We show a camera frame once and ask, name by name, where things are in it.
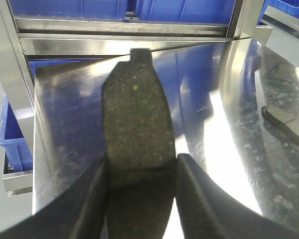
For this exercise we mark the background steel shelf rack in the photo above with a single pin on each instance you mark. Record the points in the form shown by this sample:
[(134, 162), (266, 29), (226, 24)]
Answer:
[(285, 12)]

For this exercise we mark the blue bin under table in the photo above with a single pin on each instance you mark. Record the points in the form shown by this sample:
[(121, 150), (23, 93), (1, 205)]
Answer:
[(12, 140)]

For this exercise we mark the right blue plastic bin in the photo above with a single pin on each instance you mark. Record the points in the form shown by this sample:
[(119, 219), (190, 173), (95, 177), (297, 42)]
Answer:
[(198, 11)]

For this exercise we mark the grey brake pad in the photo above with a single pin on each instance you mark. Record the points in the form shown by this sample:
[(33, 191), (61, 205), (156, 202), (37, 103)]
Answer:
[(282, 119), (140, 147)]

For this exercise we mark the blue plastic bin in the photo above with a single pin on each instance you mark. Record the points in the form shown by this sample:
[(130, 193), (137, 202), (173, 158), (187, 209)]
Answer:
[(112, 9), (198, 11)]

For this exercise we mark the left blue plastic bin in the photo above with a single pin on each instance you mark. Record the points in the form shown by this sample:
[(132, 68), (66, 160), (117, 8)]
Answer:
[(112, 9)]

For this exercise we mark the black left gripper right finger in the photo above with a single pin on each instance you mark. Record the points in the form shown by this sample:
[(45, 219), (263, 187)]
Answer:
[(207, 212)]

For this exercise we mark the stainless steel rack frame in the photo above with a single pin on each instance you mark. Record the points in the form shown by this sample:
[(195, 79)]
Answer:
[(22, 37)]

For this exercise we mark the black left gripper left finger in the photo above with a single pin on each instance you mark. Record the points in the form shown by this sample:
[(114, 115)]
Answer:
[(78, 213)]

